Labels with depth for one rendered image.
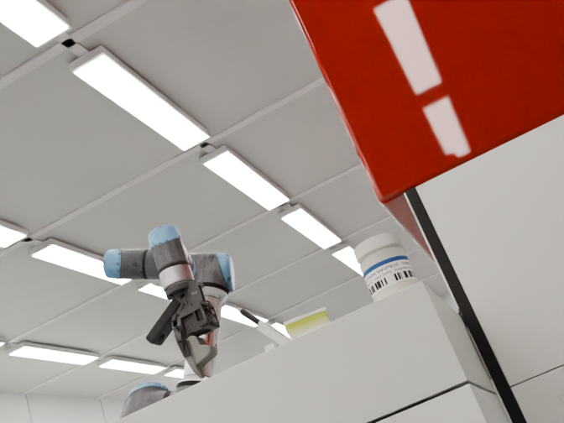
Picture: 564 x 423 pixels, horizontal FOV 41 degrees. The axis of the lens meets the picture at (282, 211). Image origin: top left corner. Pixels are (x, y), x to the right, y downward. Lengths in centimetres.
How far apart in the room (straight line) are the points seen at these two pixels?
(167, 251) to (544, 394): 87
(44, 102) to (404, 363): 270
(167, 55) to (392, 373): 257
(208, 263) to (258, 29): 153
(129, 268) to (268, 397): 86
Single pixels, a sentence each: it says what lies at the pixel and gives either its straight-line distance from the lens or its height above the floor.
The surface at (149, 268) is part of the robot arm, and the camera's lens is 187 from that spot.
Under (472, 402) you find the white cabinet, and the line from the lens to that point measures 103.
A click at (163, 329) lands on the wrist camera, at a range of 175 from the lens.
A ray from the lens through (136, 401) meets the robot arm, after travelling 211.
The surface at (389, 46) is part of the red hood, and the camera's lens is 159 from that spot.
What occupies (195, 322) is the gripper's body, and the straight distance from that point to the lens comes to 171.
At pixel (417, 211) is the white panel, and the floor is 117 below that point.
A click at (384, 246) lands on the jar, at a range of 111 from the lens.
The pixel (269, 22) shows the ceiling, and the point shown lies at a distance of 347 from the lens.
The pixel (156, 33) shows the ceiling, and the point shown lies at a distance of 331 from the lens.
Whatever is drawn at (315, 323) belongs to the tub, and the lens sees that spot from 125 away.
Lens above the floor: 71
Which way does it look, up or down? 23 degrees up
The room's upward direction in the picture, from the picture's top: 21 degrees counter-clockwise
